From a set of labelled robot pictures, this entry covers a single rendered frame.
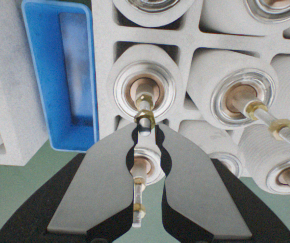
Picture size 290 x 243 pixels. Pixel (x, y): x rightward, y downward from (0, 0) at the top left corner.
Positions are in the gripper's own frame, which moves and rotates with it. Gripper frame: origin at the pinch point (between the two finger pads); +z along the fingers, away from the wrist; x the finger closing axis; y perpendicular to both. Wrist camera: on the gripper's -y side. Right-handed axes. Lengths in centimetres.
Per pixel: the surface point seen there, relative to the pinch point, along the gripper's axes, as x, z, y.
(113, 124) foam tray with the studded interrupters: -5.4, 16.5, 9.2
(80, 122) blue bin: -18.2, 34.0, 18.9
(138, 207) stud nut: -0.3, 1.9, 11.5
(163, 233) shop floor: 12, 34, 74
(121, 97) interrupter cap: -2.9, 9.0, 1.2
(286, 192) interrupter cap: 23.6, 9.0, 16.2
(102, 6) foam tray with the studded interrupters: -6.1, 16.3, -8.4
